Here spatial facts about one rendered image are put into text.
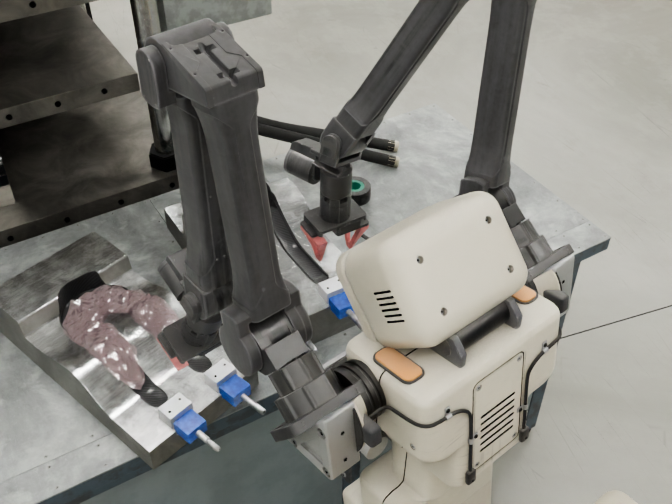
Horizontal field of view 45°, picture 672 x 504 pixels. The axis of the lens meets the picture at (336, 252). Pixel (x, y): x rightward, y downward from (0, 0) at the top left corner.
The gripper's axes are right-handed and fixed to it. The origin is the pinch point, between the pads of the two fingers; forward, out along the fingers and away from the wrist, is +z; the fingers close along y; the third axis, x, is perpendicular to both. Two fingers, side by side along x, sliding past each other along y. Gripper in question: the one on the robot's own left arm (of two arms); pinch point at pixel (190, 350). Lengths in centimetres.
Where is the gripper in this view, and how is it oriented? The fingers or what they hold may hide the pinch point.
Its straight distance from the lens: 142.6
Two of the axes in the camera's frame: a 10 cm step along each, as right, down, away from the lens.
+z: -2.9, 4.4, 8.5
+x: 5.8, 7.9, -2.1
